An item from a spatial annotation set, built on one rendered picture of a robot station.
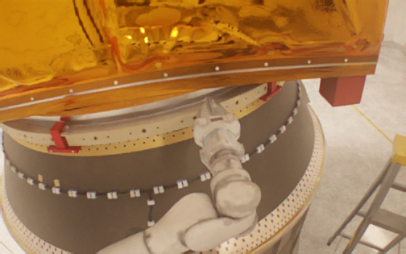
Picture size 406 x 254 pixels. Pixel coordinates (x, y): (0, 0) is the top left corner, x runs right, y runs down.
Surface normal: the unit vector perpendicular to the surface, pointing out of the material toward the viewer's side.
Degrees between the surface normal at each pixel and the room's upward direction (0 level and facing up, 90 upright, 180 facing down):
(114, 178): 62
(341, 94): 90
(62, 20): 89
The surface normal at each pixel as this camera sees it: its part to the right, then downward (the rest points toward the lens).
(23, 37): 0.19, 0.46
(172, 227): -0.44, -0.60
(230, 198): -0.17, -0.78
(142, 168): 0.15, 0.10
